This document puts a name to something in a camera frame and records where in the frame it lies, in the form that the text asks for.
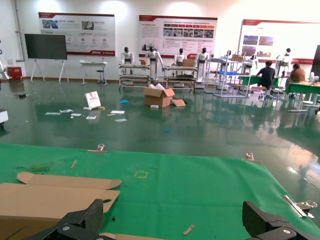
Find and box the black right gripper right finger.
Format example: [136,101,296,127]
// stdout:
[242,200,320,240]

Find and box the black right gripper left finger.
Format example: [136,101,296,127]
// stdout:
[32,199,104,240]

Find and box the open brown cardboard box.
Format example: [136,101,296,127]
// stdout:
[99,232,162,240]
[0,171,123,240]

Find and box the metal binder clip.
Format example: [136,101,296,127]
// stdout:
[283,194,316,219]
[87,143,107,155]
[240,152,263,165]

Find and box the short wooden piece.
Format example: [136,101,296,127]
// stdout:
[182,224,195,236]

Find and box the clear plastic wrapper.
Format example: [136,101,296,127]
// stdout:
[16,161,59,175]

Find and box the green table cloth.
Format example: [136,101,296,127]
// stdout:
[0,142,320,240]

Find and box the white machine base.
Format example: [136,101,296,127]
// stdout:
[0,108,10,129]

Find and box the green covered table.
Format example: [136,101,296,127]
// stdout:
[284,81,320,113]
[238,74,288,98]

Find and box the large open cardboard carton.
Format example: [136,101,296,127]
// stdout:
[142,83,187,109]

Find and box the person in dark shirt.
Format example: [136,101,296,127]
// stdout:
[256,60,276,98]

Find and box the black stool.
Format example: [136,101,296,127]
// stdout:
[96,69,106,86]

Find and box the metal shelf cart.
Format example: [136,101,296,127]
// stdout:
[203,55,254,98]

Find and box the person in brown shirt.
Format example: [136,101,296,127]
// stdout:
[289,63,307,85]

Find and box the white desk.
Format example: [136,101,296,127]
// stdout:
[79,59,109,86]

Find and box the metal rack table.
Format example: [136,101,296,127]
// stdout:
[164,64,197,94]
[118,63,152,90]

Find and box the white humanoid robot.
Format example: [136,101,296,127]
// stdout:
[194,47,213,90]
[144,46,166,81]
[173,48,187,68]
[119,46,136,75]
[275,47,293,76]

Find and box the red cabinet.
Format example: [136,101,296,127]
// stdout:
[6,66,25,80]

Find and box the black display on stand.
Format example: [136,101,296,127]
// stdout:
[24,33,70,84]

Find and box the red white wall poster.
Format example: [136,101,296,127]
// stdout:
[138,14,218,59]
[38,11,116,56]
[239,19,320,66]

